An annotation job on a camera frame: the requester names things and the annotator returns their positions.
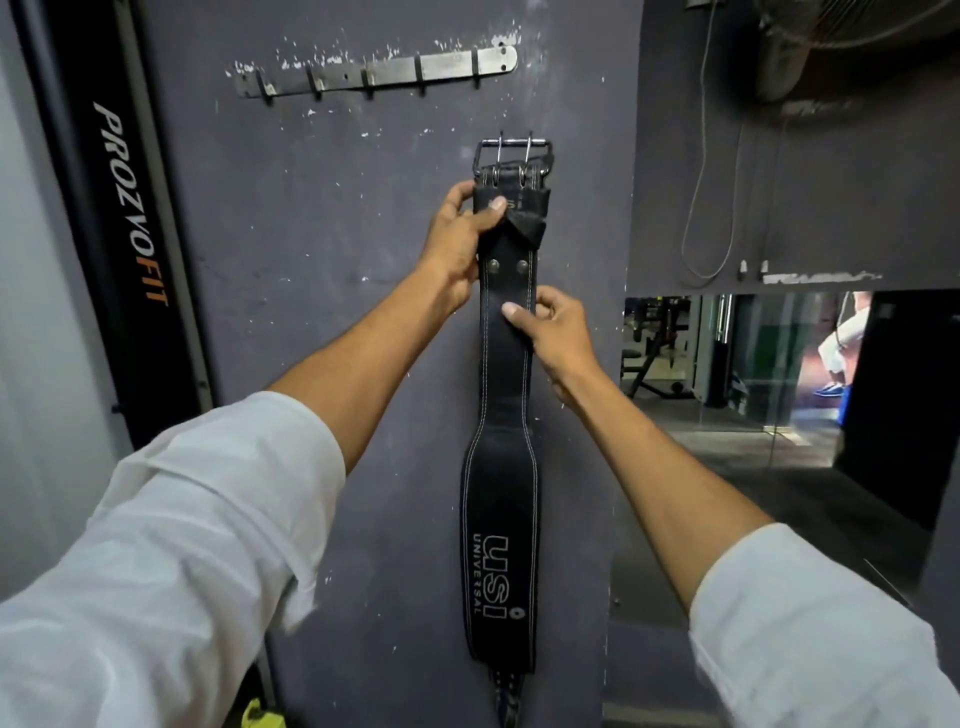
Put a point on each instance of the metal wall hooks rail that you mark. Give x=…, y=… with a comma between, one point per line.
x=390, y=71

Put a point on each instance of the person's left forearm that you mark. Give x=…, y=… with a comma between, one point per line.
x=360, y=367

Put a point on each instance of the person's right forearm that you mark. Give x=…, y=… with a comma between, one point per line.
x=660, y=487

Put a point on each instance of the person's right hand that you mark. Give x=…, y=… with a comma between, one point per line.
x=566, y=345

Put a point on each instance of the person's left hand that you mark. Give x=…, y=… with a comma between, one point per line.
x=454, y=247

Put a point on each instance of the wall-mounted fan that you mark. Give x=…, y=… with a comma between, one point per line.
x=780, y=60

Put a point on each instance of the black USI leather belt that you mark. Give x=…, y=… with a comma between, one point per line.
x=499, y=465

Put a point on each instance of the black grey folded treadmill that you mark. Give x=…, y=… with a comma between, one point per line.
x=112, y=225

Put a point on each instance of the white long-sleeved shirt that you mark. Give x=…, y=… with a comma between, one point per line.
x=150, y=562

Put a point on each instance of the yellow metal bar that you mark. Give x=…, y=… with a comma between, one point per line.
x=262, y=716

